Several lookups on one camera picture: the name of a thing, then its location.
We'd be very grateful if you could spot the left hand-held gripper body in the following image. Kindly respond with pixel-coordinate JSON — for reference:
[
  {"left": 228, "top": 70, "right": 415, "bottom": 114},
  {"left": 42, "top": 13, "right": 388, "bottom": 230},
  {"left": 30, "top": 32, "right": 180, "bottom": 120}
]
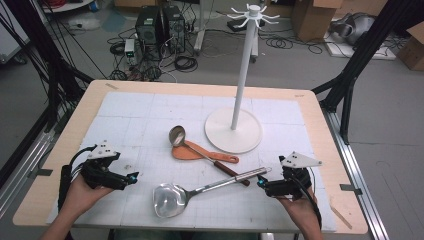
[{"left": 79, "top": 139, "right": 130, "bottom": 191}]

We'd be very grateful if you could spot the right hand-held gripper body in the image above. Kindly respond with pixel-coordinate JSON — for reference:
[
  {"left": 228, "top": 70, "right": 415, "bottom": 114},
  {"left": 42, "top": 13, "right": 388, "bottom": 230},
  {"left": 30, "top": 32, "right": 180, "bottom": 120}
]
[{"left": 265, "top": 151, "right": 323, "bottom": 201}]

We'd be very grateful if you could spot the orange wooden rice paddle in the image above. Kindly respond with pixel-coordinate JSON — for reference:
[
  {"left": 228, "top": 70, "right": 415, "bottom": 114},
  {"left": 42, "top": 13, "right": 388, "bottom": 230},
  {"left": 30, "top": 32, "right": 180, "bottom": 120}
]
[{"left": 171, "top": 139, "right": 240, "bottom": 164}]

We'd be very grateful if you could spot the steel ladle with brown handle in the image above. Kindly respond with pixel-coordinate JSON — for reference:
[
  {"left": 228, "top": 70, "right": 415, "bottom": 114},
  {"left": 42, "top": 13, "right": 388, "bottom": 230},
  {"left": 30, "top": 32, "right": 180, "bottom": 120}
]
[{"left": 168, "top": 125, "right": 251, "bottom": 187}]

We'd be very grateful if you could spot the white utensil hook stand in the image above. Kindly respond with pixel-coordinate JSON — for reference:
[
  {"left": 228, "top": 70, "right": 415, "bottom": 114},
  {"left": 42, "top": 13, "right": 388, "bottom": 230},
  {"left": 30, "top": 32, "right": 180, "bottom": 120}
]
[{"left": 204, "top": 3, "right": 281, "bottom": 155}]

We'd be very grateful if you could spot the person's right hand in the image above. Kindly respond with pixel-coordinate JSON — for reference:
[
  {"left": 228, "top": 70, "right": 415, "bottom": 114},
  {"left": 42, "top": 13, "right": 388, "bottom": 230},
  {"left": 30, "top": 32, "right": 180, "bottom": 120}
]
[{"left": 276, "top": 193, "right": 322, "bottom": 231}]

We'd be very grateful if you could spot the person's left hand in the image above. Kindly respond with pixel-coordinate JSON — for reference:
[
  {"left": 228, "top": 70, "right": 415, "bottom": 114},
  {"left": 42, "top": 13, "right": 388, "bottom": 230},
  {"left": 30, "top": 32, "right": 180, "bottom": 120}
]
[{"left": 64, "top": 174, "right": 114, "bottom": 216}]

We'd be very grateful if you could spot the white grid mat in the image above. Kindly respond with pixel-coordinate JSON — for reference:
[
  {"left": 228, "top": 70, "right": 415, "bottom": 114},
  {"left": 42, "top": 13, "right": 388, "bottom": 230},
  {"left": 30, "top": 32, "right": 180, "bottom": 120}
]
[{"left": 46, "top": 91, "right": 338, "bottom": 233}]

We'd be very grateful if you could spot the small white power unit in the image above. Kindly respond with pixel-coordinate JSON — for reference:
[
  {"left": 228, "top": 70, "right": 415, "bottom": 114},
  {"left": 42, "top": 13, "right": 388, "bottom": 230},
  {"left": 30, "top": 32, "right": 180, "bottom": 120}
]
[{"left": 124, "top": 38, "right": 136, "bottom": 66}]

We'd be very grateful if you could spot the black computer tower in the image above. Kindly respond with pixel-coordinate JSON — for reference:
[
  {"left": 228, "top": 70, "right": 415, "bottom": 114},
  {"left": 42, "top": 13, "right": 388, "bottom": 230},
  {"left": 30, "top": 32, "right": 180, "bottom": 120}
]
[
  {"left": 162, "top": 5, "right": 186, "bottom": 54},
  {"left": 134, "top": 5, "right": 164, "bottom": 46}
]

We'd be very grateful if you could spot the white metal stand leg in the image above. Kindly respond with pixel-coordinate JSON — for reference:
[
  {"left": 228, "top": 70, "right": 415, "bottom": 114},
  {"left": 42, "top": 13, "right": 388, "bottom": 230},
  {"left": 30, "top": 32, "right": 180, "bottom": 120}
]
[{"left": 193, "top": 0, "right": 208, "bottom": 53}]

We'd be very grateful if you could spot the white flat board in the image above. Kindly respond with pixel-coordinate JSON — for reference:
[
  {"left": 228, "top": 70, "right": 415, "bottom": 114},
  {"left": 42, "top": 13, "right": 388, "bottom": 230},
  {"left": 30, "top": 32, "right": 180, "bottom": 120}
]
[{"left": 324, "top": 33, "right": 398, "bottom": 61}]

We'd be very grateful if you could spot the large brown cardboard box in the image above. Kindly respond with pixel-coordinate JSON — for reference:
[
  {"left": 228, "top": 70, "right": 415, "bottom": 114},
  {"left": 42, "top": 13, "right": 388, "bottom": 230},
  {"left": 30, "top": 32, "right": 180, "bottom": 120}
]
[{"left": 291, "top": 0, "right": 344, "bottom": 43}]

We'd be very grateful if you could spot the grey bag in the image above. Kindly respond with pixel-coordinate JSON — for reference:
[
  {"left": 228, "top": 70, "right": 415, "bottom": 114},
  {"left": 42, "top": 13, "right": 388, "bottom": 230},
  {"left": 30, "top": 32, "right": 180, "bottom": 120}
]
[{"left": 329, "top": 12, "right": 378, "bottom": 46}]

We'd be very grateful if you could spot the open brown cardboard box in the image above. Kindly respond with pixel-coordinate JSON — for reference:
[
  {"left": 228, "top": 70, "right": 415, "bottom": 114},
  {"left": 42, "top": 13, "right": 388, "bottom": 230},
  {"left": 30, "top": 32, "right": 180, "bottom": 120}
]
[{"left": 396, "top": 21, "right": 424, "bottom": 72}]

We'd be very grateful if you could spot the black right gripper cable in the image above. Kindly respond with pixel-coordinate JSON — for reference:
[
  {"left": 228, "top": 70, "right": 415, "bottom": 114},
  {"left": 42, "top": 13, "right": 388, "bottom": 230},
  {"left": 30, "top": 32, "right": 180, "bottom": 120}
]
[{"left": 299, "top": 167, "right": 323, "bottom": 231}]

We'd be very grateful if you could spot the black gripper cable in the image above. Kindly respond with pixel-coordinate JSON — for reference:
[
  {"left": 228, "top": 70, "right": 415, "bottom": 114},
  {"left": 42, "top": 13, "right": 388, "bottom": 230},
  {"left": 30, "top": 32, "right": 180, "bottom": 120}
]
[
  {"left": 299, "top": 167, "right": 323, "bottom": 231},
  {"left": 57, "top": 144, "right": 98, "bottom": 212}
]

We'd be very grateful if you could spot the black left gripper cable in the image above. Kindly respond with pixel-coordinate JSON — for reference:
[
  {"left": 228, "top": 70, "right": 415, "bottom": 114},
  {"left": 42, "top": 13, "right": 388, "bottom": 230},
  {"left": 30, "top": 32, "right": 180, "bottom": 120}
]
[{"left": 57, "top": 144, "right": 98, "bottom": 212}]

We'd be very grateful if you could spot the aluminium rail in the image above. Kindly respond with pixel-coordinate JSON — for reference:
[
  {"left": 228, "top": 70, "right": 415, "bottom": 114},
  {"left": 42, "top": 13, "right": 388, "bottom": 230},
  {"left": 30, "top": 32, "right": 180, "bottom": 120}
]
[
  {"left": 321, "top": 109, "right": 389, "bottom": 240},
  {"left": 0, "top": 129, "right": 56, "bottom": 218}
]

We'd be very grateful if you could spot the black metal frame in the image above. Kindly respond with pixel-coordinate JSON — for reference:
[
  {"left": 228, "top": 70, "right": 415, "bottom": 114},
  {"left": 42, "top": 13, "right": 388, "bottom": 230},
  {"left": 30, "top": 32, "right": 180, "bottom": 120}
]
[
  {"left": 311, "top": 0, "right": 424, "bottom": 145},
  {"left": 0, "top": 0, "right": 95, "bottom": 134}
]

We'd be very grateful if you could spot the coiled black cable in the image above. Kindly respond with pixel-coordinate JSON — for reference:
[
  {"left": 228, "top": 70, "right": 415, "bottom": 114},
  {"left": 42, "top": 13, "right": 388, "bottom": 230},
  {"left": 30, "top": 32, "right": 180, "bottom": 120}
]
[{"left": 174, "top": 55, "right": 199, "bottom": 73}]

